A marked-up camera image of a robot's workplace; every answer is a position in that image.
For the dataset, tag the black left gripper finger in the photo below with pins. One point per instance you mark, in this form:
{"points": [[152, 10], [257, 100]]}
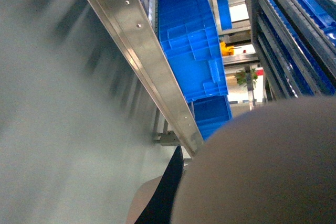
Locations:
{"points": [[159, 207]]}

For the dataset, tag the beige plastic dustpan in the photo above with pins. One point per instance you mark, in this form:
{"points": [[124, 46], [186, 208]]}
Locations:
{"points": [[275, 164]]}

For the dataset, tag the stainless steel shelf rack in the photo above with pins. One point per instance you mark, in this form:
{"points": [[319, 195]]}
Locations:
{"points": [[294, 42]]}

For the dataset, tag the blue plastic bin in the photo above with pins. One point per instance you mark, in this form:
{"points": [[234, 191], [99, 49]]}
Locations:
{"points": [[189, 39], [211, 114]]}

